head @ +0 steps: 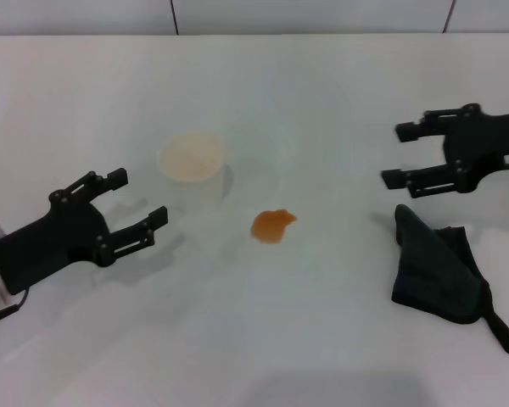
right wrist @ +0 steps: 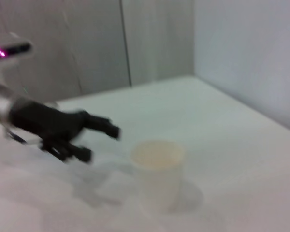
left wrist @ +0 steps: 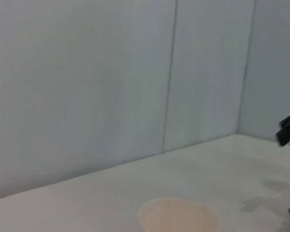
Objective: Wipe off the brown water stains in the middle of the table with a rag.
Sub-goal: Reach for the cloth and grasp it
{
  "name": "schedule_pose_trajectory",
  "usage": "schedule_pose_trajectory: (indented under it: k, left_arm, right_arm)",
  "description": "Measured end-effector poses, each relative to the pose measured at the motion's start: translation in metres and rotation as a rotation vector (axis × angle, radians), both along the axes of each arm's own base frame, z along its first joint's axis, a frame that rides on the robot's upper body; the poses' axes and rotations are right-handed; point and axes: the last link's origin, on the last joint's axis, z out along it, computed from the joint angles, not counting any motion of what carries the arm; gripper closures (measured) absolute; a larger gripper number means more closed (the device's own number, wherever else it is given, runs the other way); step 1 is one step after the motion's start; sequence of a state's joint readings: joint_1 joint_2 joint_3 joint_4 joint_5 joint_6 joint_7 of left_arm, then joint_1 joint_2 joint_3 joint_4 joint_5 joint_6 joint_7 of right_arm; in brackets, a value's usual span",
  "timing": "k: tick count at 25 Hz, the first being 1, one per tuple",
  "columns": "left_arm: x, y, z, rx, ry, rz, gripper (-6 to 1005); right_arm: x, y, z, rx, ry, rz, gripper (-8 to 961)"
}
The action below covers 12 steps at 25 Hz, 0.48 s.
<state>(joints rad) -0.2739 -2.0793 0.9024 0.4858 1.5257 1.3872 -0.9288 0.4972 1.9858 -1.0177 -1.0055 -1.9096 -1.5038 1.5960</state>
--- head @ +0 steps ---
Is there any brown water stain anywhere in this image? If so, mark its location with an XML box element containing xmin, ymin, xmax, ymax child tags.
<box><xmin>249</xmin><ymin>208</ymin><xmax>299</xmax><ymax>246</ymax></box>

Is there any dark blue rag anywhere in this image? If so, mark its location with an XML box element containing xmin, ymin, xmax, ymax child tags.
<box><xmin>390</xmin><ymin>203</ymin><xmax>509</xmax><ymax>357</ymax></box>

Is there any white paper cup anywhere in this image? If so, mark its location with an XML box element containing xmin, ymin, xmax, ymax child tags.
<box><xmin>156</xmin><ymin>131</ymin><xmax>235</xmax><ymax>214</ymax></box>

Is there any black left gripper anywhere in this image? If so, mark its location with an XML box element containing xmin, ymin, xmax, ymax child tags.
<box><xmin>0</xmin><ymin>167</ymin><xmax>170</xmax><ymax>297</ymax></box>

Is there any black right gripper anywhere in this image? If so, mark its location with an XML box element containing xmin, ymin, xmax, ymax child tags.
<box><xmin>380</xmin><ymin>102</ymin><xmax>509</xmax><ymax>200</ymax></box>

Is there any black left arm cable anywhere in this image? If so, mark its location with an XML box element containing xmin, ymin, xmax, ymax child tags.
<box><xmin>0</xmin><ymin>287</ymin><xmax>29</xmax><ymax>328</ymax></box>

